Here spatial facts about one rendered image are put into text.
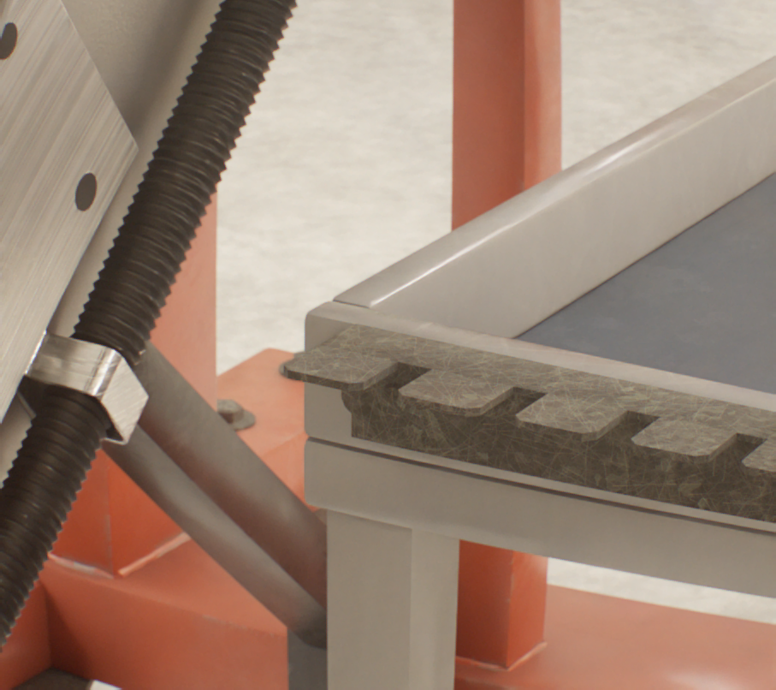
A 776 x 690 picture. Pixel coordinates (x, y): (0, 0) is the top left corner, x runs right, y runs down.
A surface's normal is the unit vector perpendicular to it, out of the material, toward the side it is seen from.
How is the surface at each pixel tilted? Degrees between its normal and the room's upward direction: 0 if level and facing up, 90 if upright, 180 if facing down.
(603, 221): 90
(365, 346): 0
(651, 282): 0
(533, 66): 90
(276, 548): 90
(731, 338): 0
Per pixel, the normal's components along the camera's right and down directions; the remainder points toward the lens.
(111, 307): -0.33, 0.25
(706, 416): 0.01, -0.94
